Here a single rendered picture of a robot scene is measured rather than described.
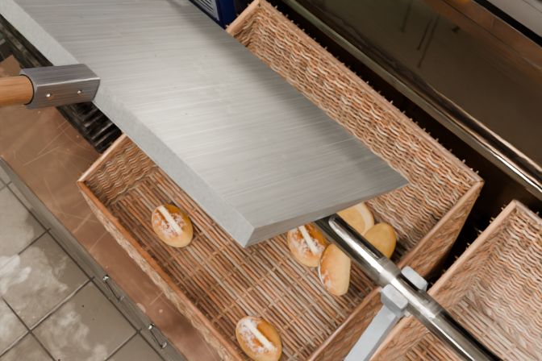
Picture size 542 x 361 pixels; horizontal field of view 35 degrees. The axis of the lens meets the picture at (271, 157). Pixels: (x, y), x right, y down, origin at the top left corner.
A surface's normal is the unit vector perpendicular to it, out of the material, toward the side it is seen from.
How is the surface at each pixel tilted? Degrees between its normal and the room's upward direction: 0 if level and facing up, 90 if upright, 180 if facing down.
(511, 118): 70
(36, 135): 0
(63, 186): 0
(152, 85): 41
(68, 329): 0
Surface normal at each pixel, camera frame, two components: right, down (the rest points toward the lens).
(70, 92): 0.69, 0.61
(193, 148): 0.41, -0.78
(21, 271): -0.08, -0.49
